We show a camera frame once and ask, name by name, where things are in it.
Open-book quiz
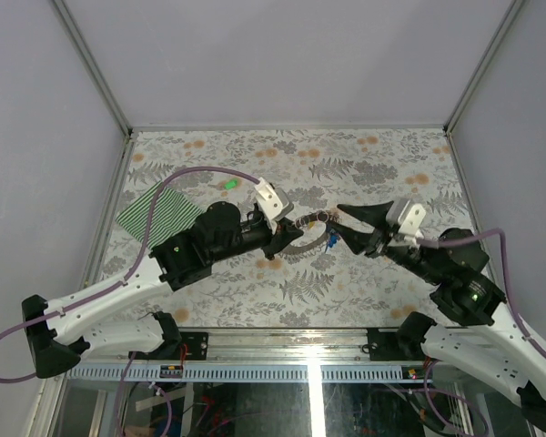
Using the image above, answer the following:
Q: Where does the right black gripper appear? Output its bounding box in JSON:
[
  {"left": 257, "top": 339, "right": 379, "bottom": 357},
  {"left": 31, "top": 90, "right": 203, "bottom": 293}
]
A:
[{"left": 325, "top": 198, "right": 443, "bottom": 284}]

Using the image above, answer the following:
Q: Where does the metal key ring disc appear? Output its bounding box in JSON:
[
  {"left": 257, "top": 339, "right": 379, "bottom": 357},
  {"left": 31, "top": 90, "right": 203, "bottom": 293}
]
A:
[{"left": 281, "top": 210, "right": 339, "bottom": 257}]

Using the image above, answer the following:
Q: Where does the blue key tag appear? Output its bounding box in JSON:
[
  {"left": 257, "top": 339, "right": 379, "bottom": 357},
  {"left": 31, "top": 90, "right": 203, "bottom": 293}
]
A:
[{"left": 325, "top": 232, "right": 339, "bottom": 251}]

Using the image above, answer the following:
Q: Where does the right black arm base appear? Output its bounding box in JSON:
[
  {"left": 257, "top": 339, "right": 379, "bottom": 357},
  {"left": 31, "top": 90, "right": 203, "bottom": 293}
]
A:
[{"left": 361, "top": 311, "right": 436, "bottom": 361}]

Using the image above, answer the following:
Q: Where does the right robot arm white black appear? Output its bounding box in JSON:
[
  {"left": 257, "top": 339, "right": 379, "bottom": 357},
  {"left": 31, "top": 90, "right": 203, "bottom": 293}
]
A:
[{"left": 329, "top": 198, "right": 546, "bottom": 433}]

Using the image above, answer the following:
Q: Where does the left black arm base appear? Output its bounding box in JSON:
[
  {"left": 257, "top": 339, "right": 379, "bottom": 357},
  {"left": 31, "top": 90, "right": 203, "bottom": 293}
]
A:
[{"left": 151, "top": 312, "right": 208, "bottom": 361}]

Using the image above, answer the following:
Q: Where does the green striped cloth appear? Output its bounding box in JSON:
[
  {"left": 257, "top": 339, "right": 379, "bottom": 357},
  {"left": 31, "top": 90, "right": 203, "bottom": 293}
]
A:
[{"left": 116, "top": 182, "right": 203, "bottom": 249}]

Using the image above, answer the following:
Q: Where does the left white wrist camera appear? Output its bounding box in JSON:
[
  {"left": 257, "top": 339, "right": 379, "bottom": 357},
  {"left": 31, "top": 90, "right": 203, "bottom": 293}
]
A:
[{"left": 254, "top": 178, "right": 294, "bottom": 230}]

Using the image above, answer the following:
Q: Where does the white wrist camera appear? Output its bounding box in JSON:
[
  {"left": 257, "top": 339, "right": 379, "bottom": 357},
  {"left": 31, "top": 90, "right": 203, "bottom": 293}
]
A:
[
  {"left": 254, "top": 178, "right": 294, "bottom": 230},
  {"left": 386, "top": 198, "right": 427, "bottom": 246}
]

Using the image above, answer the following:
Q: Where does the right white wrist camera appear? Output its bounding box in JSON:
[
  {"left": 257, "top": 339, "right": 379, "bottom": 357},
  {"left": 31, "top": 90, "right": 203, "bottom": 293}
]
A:
[{"left": 386, "top": 198, "right": 427, "bottom": 246}]

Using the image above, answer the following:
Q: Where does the aluminium front rail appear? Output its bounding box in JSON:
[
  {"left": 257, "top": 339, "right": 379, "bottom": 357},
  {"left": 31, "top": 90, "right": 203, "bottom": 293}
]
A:
[{"left": 86, "top": 326, "right": 501, "bottom": 365}]

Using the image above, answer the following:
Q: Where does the right aluminium frame post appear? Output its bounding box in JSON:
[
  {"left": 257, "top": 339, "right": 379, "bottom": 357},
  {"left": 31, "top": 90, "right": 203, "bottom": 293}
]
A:
[{"left": 443, "top": 0, "right": 529, "bottom": 136}]

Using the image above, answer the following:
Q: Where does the aluminium frame post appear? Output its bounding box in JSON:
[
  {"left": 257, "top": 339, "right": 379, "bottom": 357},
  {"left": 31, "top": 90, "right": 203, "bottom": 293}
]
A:
[
  {"left": 443, "top": 0, "right": 529, "bottom": 136},
  {"left": 49, "top": 0, "right": 133, "bottom": 137}
]

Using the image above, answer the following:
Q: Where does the left aluminium frame post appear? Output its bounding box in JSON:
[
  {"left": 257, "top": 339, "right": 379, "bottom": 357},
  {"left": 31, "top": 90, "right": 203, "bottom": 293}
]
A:
[{"left": 49, "top": 0, "right": 133, "bottom": 137}]

